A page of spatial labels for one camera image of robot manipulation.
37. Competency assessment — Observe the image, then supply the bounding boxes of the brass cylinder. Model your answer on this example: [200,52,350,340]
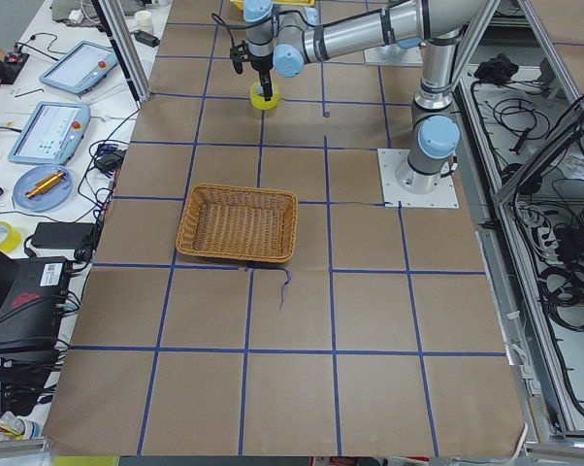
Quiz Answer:
[25,171,67,199]

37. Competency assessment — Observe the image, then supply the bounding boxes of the aluminium frame post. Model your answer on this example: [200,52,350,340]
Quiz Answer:
[92,0,151,103]

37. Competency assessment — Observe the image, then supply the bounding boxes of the black glove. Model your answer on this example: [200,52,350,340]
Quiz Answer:
[473,53,519,85]

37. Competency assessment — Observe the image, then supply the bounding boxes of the yellow plastic basket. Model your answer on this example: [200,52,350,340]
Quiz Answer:
[231,0,315,10]

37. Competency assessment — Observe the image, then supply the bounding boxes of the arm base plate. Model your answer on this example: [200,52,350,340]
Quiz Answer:
[364,45,423,68]
[377,149,459,209]

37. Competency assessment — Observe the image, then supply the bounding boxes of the black computer box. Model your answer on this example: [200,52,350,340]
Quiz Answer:
[0,251,73,357]

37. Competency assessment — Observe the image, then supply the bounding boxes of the upper teach pendant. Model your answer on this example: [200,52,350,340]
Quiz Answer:
[39,41,118,95]

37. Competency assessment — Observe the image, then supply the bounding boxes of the brown wicker basket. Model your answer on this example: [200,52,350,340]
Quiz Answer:
[176,183,299,264]

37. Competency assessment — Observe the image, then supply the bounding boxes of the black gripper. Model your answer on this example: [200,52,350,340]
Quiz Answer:
[254,56,272,101]

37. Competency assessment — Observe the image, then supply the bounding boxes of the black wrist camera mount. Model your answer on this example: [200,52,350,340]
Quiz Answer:
[229,41,250,75]

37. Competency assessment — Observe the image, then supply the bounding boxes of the blue plate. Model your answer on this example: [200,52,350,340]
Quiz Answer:
[12,164,74,213]

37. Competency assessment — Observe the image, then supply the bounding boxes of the black power adapter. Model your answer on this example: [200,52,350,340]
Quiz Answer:
[31,222,94,250]

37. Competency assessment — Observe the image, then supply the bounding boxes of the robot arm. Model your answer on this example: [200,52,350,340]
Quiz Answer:
[230,0,496,195]

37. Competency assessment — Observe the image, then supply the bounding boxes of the teach pendant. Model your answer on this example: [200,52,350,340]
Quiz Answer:
[8,101,91,165]
[39,41,118,95]

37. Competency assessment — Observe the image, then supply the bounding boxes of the black cable bundle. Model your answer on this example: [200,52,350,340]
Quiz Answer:
[512,179,584,336]

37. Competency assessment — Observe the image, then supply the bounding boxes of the spare yellow tape roll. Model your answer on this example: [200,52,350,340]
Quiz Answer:
[0,221,22,254]

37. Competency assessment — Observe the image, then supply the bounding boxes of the lower teach pendant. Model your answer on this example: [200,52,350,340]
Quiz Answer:
[8,101,91,165]

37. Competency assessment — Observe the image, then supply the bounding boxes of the white paper cup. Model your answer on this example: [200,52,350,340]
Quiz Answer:
[134,10,154,34]

